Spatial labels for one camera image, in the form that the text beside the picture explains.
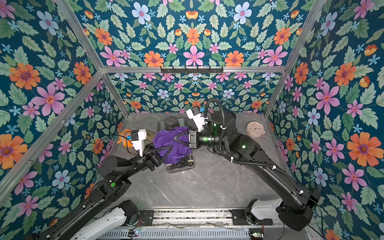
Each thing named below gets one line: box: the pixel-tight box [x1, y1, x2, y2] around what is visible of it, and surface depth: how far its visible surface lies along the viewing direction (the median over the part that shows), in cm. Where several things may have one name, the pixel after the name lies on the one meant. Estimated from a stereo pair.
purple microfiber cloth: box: [153, 126, 193, 165], surface depth 53 cm
